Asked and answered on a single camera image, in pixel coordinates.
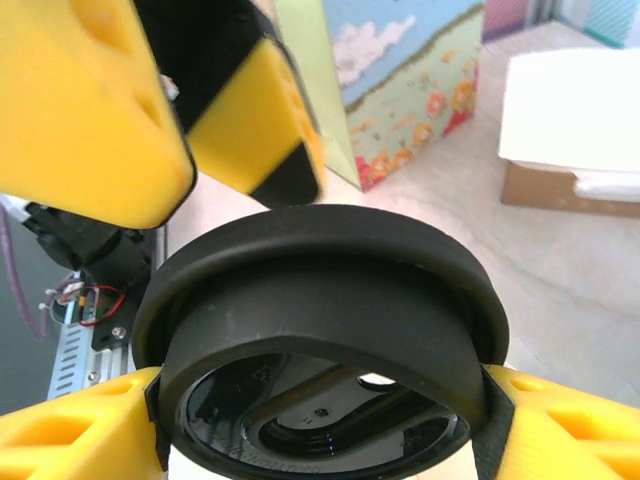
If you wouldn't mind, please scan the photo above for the white paper napkin stack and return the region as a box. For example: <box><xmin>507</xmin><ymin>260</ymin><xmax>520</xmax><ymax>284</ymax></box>
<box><xmin>498</xmin><ymin>47</ymin><xmax>640</xmax><ymax>204</ymax></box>

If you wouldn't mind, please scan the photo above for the printed paper gift bag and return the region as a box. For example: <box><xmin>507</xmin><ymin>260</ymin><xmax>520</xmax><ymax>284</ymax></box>
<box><xmin>272</xmin><ymin>0</ymin><xmax>485</xmax><ymax>194</ymax></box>

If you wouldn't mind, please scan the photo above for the aluminium mounting rail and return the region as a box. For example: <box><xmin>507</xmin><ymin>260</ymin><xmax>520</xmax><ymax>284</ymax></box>
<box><xmin>84</xmin><ymin>344</ymin><xmax>166</xmax><ymax>386</ymax></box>

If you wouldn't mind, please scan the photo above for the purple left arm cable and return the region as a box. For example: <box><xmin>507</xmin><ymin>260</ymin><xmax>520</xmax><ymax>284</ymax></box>
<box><xmin>0</xmin><ymin>204</ymin><xmax>51</xmax><ymax>342</ymax></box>

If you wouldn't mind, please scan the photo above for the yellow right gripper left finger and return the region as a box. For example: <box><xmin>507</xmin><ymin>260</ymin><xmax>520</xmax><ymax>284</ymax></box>
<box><xmin>0</xmin><ymin>367</ymin><xmax>171</xmax><ymax>480</ymax></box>

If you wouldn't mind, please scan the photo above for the black plastic cup lid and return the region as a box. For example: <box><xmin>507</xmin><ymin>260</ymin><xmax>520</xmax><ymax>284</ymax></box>
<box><xmin>132</xmin><ymin>203</ymin><xmax>511</xmax><ymax>476</ymax></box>

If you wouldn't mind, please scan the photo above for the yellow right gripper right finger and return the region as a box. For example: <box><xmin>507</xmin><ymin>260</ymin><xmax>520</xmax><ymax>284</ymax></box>
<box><xmin>472</xmin><ymin>364</ymin><xmax>640</xmax><ymax>480</ymax></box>

